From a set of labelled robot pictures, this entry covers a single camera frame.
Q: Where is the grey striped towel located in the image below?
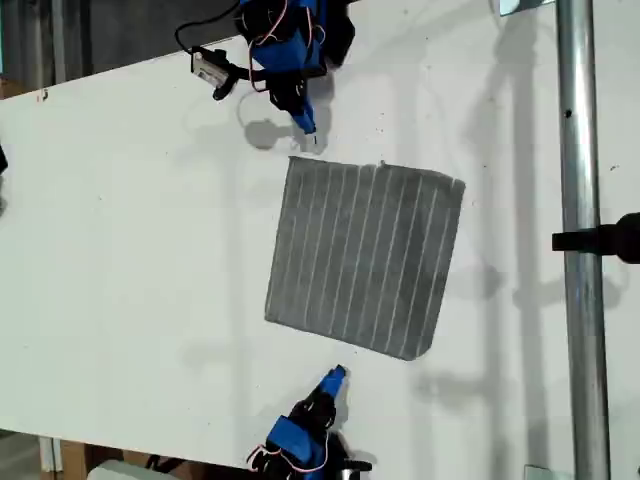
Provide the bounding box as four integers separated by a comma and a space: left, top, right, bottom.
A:
263, 155, 467, 362

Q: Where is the white plastic container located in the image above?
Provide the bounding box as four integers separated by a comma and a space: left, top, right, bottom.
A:
85, 458, 151, 480

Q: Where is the brown cardboard box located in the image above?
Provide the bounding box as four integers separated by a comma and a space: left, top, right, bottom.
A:
54, 438, 154, 480

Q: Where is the arm red white wire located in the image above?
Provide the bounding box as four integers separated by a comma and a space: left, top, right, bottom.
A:
247, 432, 331, 475
239, 0, 326, 94

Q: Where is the arm camera stalk black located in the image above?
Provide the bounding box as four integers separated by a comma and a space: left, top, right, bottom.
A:
212, 62, 254, 102

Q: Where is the arm camera box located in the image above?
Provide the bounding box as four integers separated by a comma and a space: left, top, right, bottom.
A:
189, 45, 229, 86
342, 455, 374, 480

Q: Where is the arm camera cable black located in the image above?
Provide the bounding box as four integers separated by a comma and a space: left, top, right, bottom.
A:
173, 0, 244, 54

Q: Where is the steel post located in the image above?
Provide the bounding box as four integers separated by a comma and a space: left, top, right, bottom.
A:
554, 0, 612, 480

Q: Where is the black post clamp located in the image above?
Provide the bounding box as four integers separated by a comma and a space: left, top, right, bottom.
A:
551, 212, 640, 265

